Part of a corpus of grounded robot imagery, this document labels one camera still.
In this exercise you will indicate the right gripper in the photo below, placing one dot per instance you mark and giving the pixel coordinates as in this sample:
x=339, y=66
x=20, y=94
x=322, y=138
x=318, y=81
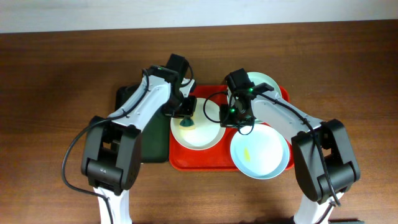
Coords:
x=225, y=120

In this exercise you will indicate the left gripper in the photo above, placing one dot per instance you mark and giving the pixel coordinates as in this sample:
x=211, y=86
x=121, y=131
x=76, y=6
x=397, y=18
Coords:
x=192, y=100

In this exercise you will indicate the green yellow sponge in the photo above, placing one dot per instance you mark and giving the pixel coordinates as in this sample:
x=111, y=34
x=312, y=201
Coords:
x=187, y=123

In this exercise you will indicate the white plate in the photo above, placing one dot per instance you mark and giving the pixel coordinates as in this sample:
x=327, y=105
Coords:
x=203, y=135

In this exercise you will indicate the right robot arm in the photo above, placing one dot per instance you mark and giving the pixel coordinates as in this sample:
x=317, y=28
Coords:
x=325, y=164

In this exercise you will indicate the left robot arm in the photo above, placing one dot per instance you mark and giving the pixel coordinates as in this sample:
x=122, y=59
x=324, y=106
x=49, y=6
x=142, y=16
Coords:
x=112, y=152

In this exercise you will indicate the dark green tray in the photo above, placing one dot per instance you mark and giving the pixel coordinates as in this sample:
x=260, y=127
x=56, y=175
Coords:
x=155, y=139

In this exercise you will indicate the mint green plate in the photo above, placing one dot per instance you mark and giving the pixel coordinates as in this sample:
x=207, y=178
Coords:
x=258, y=78

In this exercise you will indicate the light blue plate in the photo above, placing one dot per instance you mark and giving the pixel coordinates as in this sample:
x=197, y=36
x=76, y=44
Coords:
x=260, y=152

